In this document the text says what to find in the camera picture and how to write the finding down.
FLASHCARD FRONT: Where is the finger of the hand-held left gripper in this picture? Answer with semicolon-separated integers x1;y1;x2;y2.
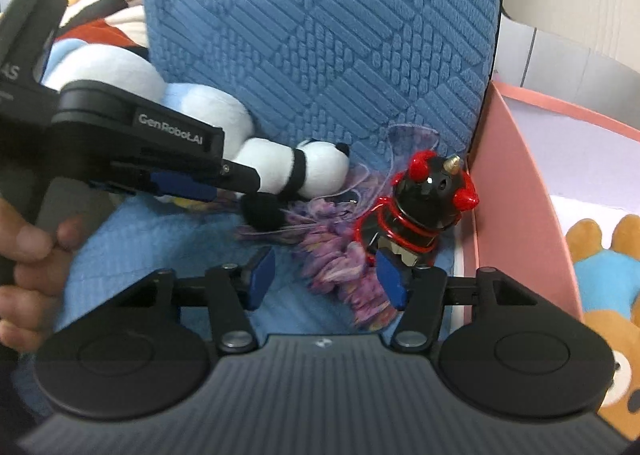
149;162;262;202

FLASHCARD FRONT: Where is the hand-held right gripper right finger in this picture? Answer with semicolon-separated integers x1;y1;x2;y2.
375;249;544;353

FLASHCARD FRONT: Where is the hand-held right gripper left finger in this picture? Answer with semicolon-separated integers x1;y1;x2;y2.
106;248;277;354

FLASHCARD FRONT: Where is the black and red devil figurine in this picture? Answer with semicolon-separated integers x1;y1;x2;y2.
354;149;482;270

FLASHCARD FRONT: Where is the small panda plush toy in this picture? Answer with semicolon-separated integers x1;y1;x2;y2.
234;138;352;232

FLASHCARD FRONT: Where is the person's left hand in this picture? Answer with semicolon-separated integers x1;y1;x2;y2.
0;196;85;352

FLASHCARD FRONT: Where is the large white and blue plush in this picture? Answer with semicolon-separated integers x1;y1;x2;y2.
42;38;258;202

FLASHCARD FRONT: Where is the purple fuzzy scrunchie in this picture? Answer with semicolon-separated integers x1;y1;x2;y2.
239;199;402;332

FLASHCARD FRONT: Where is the light blue blanket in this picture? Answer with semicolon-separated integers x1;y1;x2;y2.
15;160;463;386

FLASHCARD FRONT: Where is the red white black plush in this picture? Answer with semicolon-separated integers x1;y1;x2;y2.
52;0;151;61

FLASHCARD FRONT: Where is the pink storage box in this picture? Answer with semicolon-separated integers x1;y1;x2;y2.
451;79;640;337

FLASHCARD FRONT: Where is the clear plastic wrapper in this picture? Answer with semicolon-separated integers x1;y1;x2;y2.
345;122;444;208

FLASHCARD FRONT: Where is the blue textured cushion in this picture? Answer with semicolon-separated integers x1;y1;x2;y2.
140;0;504;181

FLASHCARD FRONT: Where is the brown teddy bear plush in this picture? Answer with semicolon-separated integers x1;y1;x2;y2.
565;215;640;442

